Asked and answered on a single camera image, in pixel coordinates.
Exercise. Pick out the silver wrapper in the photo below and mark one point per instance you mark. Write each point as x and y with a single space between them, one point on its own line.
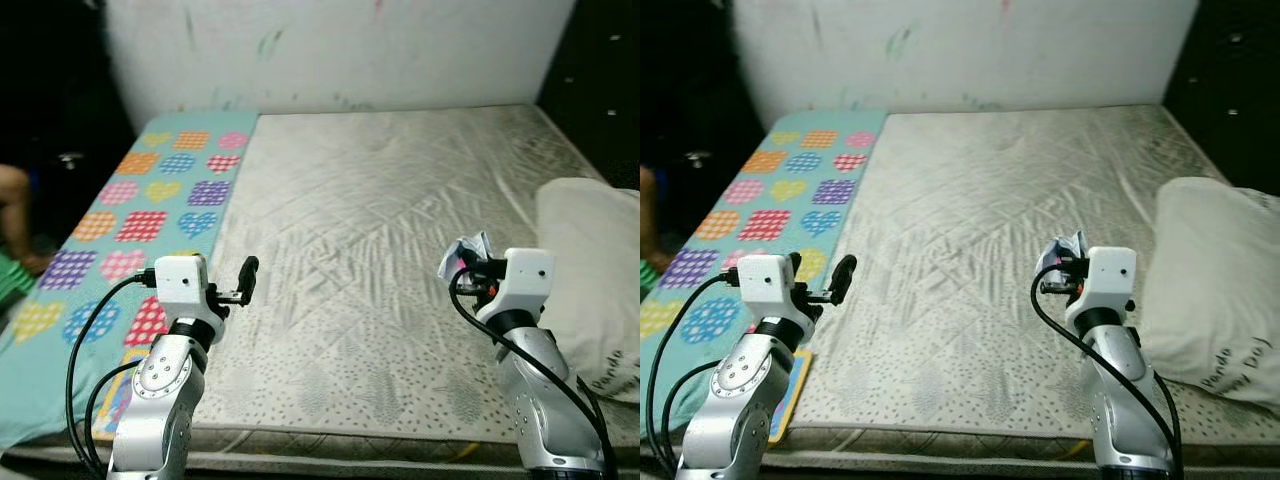
470 247
1065 245

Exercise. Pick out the white pillow with lettering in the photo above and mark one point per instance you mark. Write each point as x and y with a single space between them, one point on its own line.
1210 280
590 260

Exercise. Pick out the yellow-edged blue picture book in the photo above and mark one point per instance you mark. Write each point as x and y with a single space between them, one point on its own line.
790 400
122 392

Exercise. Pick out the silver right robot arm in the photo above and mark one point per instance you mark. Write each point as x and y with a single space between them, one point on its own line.
545 420
1125 420

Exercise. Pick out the teal blanket with coloured shapes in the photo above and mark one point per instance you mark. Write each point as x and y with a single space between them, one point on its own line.
770 225
100 245

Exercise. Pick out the white quilted mattress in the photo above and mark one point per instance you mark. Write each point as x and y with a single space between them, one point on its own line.
1000 200
380 200

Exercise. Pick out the green plastic stool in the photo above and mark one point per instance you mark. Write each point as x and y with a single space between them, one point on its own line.
10 282
648 282

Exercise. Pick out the seated person in shorts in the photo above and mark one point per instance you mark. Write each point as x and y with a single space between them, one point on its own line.
648 210
12 210

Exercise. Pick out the black tufted headboard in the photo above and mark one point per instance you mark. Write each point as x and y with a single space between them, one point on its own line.
600 80
1230 90

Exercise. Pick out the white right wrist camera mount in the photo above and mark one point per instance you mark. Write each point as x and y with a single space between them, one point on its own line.
528 275
1112 272

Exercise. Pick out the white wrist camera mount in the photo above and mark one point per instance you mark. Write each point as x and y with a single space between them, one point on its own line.
180 282
1112 272
765 283
528 275

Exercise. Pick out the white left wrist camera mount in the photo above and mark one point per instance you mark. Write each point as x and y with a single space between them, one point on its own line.
765 283
180 282

